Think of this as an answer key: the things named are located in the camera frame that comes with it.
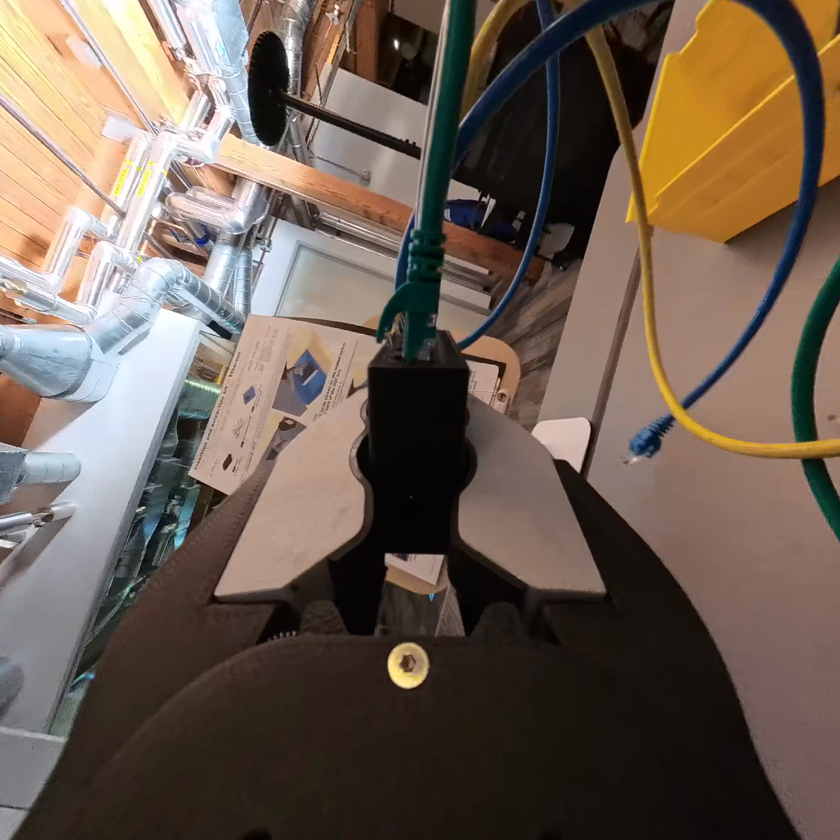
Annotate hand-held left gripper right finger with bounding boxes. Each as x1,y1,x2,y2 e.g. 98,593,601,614
449,394,608,599

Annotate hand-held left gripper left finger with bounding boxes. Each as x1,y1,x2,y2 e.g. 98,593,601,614
215,397,378,601

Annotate black network switch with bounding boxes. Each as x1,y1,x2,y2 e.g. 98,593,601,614
367,330,470,553

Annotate yellow ethernet cable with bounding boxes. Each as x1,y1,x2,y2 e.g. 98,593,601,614
459,0,840,460

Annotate green ethernet cable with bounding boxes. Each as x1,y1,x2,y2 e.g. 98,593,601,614
376,0,840,546

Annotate yellow plastic bin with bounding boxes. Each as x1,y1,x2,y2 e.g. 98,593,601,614
626,0,840,245

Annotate blue ethernet cable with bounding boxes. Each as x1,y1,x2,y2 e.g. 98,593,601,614
394,0,826,467

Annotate white stand base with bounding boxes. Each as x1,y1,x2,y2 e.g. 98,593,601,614
532,416,595,473

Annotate printed instruction poster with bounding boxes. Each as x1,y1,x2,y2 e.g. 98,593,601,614
189,315,509,585

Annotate white door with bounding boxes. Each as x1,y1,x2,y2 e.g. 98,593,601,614
252,220,493,329

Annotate blue striped jacket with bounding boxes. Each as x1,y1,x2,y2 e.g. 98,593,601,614
446,197,519,242

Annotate wooden ceiling beam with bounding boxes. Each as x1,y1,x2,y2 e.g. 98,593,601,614
217,134,546,283

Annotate black office chair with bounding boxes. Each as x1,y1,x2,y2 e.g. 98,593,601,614
453,0,657,266

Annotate black round pole stand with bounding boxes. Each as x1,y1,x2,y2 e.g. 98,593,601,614
248,31,422,160

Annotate silver air duct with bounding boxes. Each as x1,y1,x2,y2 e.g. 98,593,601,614
0,259,249,403

